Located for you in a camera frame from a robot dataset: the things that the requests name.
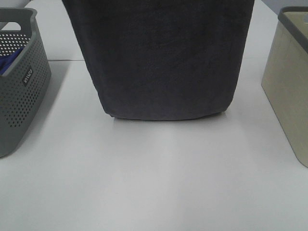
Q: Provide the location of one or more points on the dark grey towel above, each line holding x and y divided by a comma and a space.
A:
162, 59

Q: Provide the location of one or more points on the grey perforated plastic basket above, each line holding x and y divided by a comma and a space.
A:
24, 84

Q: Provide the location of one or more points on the blue cloth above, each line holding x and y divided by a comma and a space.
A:
6, 61

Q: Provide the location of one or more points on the beige plastic basket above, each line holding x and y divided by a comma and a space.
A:
285, 79

